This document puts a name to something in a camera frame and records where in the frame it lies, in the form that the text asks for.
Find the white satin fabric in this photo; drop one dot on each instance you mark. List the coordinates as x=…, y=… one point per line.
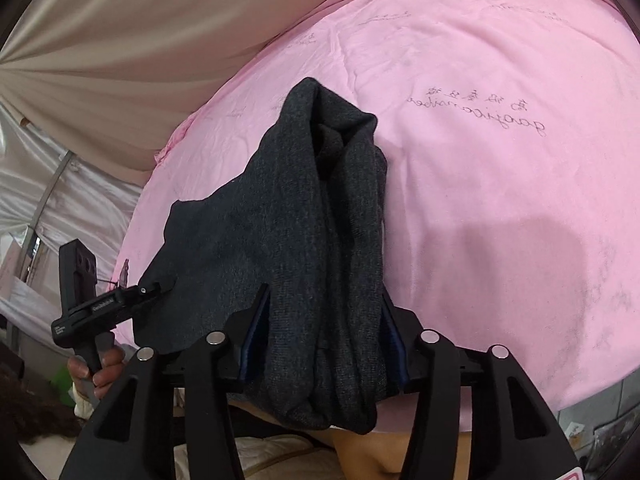
x=49, y=196

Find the dark grey pants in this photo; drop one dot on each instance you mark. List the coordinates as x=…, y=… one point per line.
x=304, y=218

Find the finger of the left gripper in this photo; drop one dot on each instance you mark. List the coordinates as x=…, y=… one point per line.
x=139, y=299

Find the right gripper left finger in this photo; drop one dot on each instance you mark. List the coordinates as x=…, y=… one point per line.
x=130, y=434

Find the beige curtain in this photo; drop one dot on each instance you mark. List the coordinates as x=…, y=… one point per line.
x=110, y=80

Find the pink bed sheet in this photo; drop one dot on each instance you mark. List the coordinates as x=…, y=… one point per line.
x=511, y=133

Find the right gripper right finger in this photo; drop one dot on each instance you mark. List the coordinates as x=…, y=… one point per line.
x=513, y=433

